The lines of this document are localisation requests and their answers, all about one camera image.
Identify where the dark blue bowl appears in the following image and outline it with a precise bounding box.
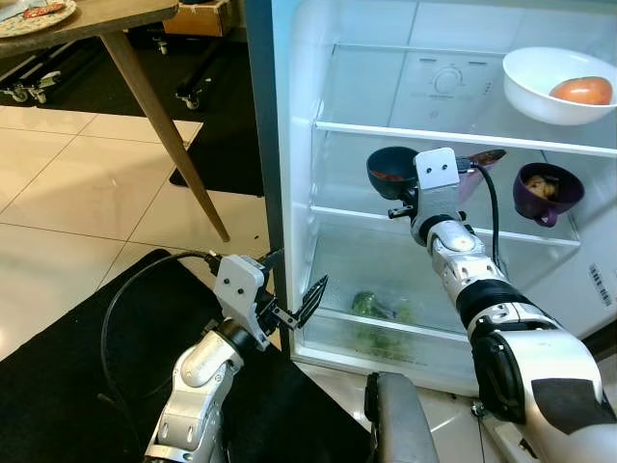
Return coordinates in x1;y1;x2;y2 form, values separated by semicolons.
366;147;421;202

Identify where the clear fridge crisper drawer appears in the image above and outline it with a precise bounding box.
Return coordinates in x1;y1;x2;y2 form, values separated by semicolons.
294;231;502;382

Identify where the glass fridge shelf white trim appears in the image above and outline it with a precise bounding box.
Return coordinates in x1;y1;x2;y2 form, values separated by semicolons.
313;96;617;158
308;188;582;247

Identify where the white open fridge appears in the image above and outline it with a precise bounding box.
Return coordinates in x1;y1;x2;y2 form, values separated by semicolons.
246;0;617;396

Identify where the white fridge thermostat dial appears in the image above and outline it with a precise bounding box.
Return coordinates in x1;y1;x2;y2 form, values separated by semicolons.
432;66;464;95

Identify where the pale pink bowl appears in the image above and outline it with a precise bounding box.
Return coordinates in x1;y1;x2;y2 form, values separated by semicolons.
455;150;507;205

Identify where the black floor mat under stands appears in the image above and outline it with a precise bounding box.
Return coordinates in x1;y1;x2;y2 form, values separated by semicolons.
39;24;266;199

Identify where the pale food in cup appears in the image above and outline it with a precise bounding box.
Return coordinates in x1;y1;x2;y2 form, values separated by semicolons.
528;174;560;201

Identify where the grey robot leg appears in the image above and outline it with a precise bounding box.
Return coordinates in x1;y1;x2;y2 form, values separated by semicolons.
364;371;441;463

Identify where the purple cup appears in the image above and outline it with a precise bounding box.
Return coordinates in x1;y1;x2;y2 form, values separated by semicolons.
513;162;585;229

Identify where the large white bowl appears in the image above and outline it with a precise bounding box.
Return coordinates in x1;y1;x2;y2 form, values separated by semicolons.
502;46;617;126

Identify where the black wheeled light stand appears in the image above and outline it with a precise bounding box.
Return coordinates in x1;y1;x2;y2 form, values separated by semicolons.
0;41;67;105
176;53;221;110

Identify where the orange round fruit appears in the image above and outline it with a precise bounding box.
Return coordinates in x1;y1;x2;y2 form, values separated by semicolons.
550;76;614;106

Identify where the large black floor mat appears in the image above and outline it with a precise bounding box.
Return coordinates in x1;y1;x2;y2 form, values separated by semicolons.
0;249;372;463

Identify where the light wooden dining table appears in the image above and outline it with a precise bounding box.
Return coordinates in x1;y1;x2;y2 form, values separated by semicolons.
0;0;232;244

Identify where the floral oval plate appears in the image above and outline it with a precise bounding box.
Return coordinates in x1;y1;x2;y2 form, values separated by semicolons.
0;0;78;38

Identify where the red snack packet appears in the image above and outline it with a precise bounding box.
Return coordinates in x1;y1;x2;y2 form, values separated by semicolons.
21;3;68;20

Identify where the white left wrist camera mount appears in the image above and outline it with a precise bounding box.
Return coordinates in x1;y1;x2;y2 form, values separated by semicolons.
212;254;271;324

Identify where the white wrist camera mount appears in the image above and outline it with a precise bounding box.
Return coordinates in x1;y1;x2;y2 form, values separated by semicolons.
212;254;271;324
413;147;461;225

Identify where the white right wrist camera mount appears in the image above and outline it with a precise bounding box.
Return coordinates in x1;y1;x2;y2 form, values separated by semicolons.
413;147;461;225

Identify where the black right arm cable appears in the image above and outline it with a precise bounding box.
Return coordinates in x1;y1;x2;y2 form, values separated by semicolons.
461;159;502;271

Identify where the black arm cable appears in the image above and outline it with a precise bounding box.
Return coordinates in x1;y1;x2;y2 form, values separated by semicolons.
461;159;502;271
99;249;225;425

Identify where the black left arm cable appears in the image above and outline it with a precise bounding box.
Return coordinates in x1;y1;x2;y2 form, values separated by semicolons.
99;249;225;425

